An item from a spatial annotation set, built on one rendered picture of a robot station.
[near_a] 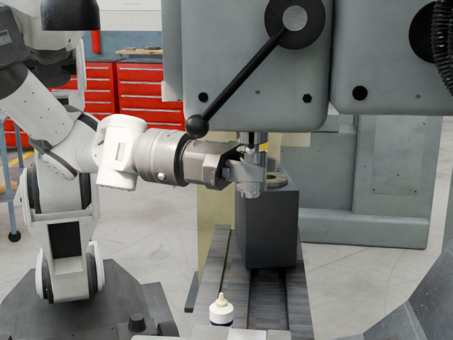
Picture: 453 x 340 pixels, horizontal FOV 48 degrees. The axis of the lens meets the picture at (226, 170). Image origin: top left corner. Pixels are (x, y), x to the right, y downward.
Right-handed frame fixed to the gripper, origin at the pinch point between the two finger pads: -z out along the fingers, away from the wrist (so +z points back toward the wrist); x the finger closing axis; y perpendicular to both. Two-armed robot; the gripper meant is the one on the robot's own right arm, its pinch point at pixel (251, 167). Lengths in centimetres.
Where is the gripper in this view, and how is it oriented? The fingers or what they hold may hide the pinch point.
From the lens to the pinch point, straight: 77.5
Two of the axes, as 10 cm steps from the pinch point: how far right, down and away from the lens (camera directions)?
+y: -0.1, 9.6, 2.9
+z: -9.2, -1.2, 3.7
